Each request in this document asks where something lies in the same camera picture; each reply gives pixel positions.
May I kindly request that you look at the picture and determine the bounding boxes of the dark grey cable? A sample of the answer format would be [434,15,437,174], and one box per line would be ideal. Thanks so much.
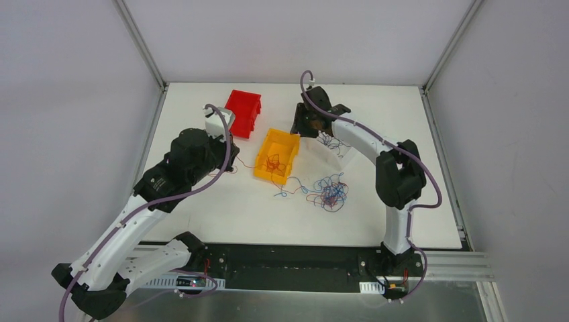
[317,132,352,158]

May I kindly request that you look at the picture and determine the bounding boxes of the red orange cable clump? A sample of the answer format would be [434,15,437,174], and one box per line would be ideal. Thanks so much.
[265,154,287,176]

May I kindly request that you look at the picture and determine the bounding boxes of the blue orange cable bundle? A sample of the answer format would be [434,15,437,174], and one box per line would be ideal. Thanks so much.
[272,172,350,213]

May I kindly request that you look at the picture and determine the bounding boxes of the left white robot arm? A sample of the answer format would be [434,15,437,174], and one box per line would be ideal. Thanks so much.
[52,128,240,321]

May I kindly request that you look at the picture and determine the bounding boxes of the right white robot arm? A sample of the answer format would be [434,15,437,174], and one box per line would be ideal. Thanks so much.
[291,86,426,275]

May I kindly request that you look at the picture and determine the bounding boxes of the yellow plastic bin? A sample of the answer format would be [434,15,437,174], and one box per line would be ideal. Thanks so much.
[253,128,301,185]

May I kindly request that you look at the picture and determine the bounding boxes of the white plastic bin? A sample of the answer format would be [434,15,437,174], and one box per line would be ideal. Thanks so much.
[307,132,356,171]

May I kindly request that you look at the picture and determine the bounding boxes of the red plastic bin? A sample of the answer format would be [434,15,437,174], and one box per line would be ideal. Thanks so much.
[225,89,262,139]

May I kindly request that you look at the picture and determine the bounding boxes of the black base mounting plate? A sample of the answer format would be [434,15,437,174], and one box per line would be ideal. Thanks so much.
[181,243,424,293]

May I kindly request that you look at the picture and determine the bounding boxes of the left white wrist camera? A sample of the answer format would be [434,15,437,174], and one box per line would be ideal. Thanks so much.
[203,105,236,140]

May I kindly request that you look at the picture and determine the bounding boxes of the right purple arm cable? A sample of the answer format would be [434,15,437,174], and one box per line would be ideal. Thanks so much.
[299,70,444,303]

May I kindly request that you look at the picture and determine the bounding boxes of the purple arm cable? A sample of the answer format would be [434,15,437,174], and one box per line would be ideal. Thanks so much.
[299,70,444,303]
[58,103,234,322]

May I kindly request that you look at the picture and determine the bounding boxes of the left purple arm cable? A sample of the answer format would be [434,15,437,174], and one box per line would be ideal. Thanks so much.
[58,103,234,322]

